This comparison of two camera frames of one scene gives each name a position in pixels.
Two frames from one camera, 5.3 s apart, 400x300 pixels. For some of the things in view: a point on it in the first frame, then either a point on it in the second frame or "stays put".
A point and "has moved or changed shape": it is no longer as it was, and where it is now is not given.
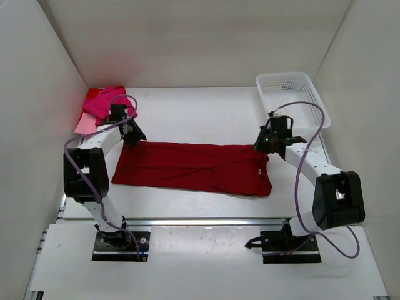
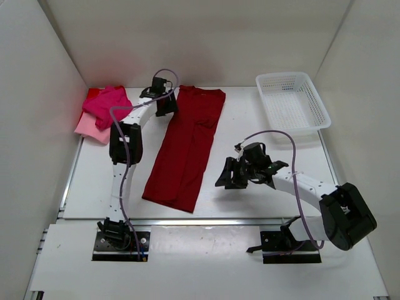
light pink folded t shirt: [87, 124] stays put
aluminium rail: [210, 222] stays put
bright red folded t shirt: [92, 93] stays put
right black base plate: [281, 247] stays put
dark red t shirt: [234, 169] has moved or changed shape
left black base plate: [117, 246] stays put
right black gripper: [257, 145] -> [225, 180]
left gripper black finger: [131, 133] -> [165, 105]
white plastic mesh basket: [293, 94] stays put
